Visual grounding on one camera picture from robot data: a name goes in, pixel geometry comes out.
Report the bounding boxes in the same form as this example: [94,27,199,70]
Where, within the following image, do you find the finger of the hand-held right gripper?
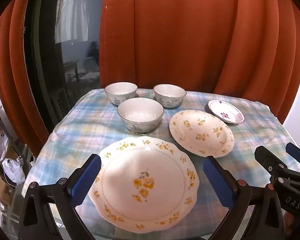
[286,142,300,174]
[254,145,300,184]

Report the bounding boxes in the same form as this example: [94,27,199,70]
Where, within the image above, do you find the cardboard box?
[0,175,15,205]

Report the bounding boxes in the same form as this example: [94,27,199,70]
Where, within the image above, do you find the medium yellow floral plate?
[169,110,235,158]

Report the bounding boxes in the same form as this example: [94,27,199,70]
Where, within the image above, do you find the wide orange curtain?
[99,0,300,124]

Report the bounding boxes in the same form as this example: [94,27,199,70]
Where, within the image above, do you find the clear plastic bag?
[0,132,9,155]

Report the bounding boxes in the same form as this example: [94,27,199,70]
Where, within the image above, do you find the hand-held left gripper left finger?
[17,153,102,240]

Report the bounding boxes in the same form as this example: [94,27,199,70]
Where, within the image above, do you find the narrow orange curtain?
[0,0,49,150]

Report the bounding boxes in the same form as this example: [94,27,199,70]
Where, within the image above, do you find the white bowl blue floral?
[105,82,138,106]
[117,97,164,134]
[153,84,187,109]

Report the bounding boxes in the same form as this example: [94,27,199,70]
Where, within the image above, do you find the large yellow floral plate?
[88,136,200,233]

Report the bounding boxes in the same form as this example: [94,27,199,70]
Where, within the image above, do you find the white plastic bag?
[1,157,25,186]

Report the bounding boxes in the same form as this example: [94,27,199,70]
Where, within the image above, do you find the blue plaid tablecloth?
[22,88,300,239]

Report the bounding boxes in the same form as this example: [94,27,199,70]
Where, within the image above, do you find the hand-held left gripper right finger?
[202,156,284,240]

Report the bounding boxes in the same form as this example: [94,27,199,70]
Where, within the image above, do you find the small pink floral plate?
[205,100,245,125]

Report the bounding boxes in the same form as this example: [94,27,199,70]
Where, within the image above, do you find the dark glass window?
[24,0,107,135]

